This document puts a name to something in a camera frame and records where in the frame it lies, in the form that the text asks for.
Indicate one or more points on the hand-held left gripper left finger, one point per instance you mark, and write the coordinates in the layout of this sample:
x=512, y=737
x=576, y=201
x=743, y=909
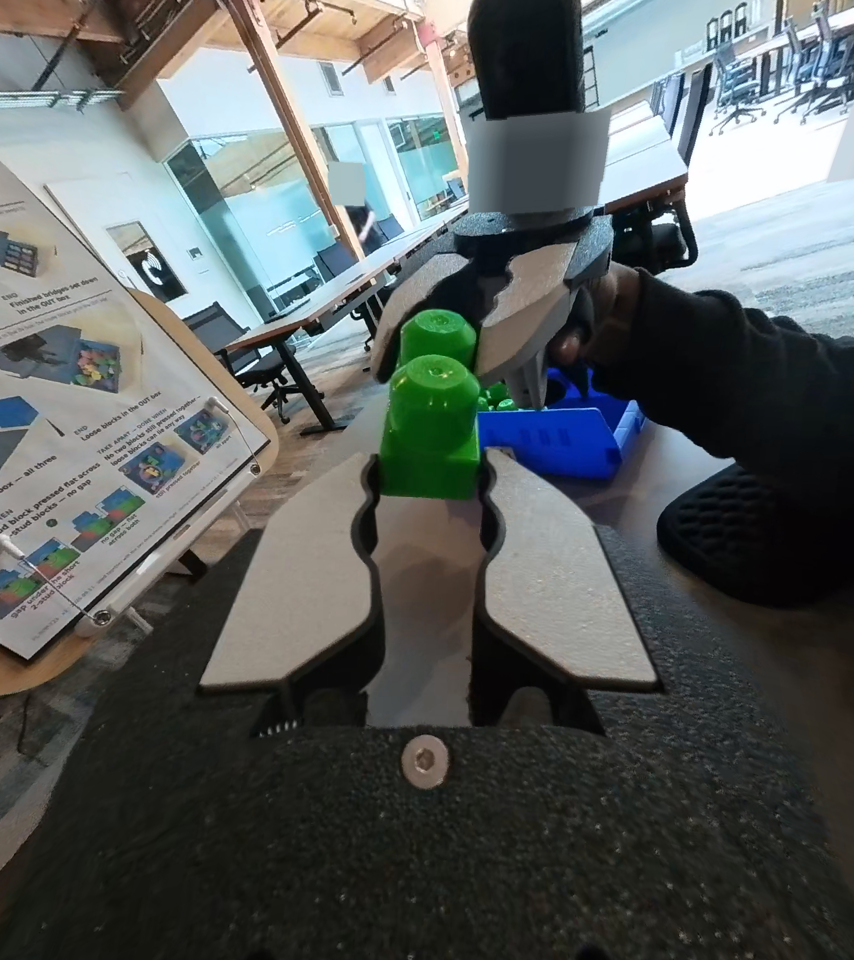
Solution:
x=292, y=600

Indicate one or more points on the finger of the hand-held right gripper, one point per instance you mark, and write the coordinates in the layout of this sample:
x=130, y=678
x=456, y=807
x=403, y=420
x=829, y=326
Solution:
x=532, y=323
x=415, y=293

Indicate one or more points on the row of background desks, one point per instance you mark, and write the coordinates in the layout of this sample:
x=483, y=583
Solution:
x=644, y=158

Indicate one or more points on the black honeycomb rubber pad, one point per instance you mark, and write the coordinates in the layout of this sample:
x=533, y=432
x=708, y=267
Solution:
x=757, y=540

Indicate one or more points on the blue bin with white label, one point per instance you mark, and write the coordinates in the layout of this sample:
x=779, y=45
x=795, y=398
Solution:
x=562, y=443

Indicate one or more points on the black office chair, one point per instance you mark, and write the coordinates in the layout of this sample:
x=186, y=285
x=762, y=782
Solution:
x=824, y=60
x=739, y=83
x=232, y=345

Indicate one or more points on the green two-stud mega block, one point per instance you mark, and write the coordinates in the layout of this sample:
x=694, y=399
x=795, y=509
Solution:
x=497, y=396
x=430, y=435

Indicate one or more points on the framed wall sign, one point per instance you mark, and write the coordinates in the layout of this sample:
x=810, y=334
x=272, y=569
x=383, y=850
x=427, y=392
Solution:
x=145, y=263

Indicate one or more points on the printed instruction sheet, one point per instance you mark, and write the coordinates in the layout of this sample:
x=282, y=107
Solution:
x=67, y=450

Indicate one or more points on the wooden background desk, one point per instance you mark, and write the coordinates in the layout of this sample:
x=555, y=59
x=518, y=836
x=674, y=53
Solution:
x=322, y=293

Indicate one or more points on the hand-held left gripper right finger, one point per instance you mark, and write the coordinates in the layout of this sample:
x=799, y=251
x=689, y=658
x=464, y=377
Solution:
x=569, y=600

